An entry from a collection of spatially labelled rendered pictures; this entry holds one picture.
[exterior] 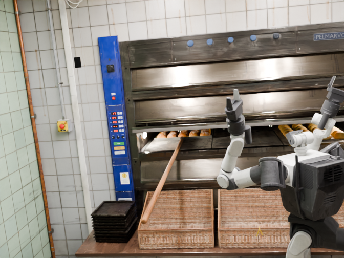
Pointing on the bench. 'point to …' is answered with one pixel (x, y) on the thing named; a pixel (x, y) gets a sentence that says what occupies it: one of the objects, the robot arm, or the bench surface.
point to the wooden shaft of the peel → (160, 185)
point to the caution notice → (124, 178)
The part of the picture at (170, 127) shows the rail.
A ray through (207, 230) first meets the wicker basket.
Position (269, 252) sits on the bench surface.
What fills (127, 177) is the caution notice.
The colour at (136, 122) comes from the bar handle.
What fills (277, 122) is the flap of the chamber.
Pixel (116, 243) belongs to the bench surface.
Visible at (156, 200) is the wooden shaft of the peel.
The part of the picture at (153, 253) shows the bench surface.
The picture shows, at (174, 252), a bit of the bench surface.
